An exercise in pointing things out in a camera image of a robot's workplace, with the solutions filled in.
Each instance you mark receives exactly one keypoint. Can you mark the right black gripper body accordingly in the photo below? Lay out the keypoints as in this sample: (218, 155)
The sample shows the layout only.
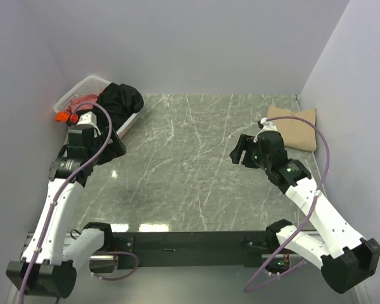
(249, 152)

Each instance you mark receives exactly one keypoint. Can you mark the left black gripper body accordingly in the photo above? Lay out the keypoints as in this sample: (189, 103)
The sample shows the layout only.
(114, 145)

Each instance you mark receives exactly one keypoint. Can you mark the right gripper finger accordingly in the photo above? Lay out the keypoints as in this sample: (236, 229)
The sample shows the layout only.
(245, 143)
(237, 156)

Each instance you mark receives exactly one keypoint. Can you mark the black t-shirt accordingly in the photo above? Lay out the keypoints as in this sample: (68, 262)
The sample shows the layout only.
(123, 104)

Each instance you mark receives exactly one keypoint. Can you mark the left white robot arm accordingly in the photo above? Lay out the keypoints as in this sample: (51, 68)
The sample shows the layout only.
(68, 176)

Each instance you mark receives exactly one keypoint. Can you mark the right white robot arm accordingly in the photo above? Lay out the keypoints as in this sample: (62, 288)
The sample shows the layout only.
(324, 238)

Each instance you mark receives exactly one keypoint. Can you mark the folded tan t-shirt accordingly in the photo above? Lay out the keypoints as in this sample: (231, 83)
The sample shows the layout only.
(296, 134)

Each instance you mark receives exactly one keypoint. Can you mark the pink t-shirt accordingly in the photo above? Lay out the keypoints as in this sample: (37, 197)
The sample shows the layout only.
(86, 101)

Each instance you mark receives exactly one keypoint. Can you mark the orange t-shirt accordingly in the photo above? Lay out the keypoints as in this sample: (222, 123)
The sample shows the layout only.
(62, 116)

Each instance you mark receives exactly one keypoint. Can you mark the white plastic basket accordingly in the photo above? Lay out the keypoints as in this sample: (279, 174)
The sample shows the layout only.
(92, 85)

